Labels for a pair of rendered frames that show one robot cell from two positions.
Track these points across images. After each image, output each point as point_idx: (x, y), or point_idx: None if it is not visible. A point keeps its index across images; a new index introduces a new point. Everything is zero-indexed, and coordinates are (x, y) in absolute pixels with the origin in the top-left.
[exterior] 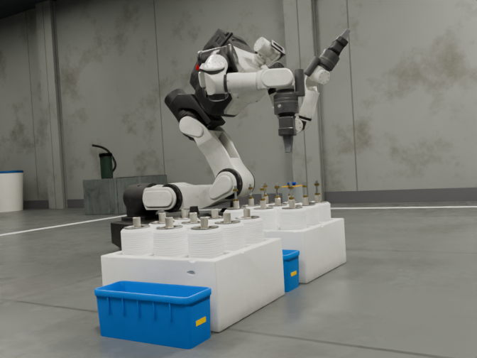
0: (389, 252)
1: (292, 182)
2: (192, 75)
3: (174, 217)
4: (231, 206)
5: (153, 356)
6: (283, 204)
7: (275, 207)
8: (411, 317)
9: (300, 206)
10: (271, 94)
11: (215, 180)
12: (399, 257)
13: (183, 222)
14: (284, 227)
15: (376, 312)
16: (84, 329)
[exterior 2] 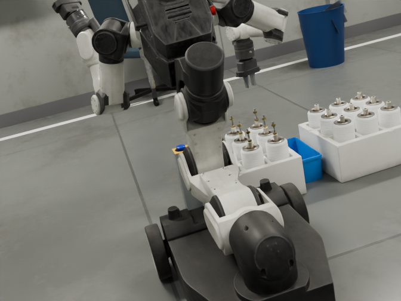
0: (150, 192)
1: (179, 146)
2: (212, 21)
3: (348, 122)
4: (181, 215)
5: None
6: (234, 140)
7: (250, 137)
8: (289, 131)
9: (250, 126)
10: (123, 61)
11: (231, 153)
12: (166, 181)
13: (358, 108)
14: None
15: (294, 135)
16: None
